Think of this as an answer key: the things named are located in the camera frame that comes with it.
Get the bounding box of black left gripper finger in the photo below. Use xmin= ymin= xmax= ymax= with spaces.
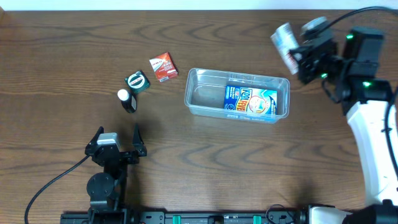
xmin=88 ymin=126 xmax=104 ymax=147
xmin=132 ymin=124 xmax=145 ymax=148

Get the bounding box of white sachet packet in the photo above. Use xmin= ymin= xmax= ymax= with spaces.
xmin=271 ymin=22 xmax=299 ymax=75

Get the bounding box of clear plastic container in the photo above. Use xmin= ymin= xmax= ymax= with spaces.
xmin=184 ymin=68 xmax=290 ymax=123

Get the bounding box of blue fever patch box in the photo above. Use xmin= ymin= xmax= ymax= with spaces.
xmin=224 ymin=85 xmax=277 ymax=115

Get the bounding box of red small box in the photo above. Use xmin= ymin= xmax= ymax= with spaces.
xmin=149 ymin=52 xmax=178 ymax=83

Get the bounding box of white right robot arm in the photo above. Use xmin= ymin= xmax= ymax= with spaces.
xmin=160 ymin=17 xmax=397 ymax=223

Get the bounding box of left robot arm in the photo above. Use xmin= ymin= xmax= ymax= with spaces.
xmin=85 ymin=126 xmax=147 ymax=222

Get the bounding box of dark bottle white cap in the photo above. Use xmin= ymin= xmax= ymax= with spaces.
xmin=117 ymin=89 xmax=137 ymax=113

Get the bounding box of green round-label box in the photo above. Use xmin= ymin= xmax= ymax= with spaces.
xmin=124 ymin=70 xmax=150 ymax=95

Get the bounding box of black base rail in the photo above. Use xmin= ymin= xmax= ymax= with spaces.
xmin=60 ymin=209 xmax=310 ymax=224

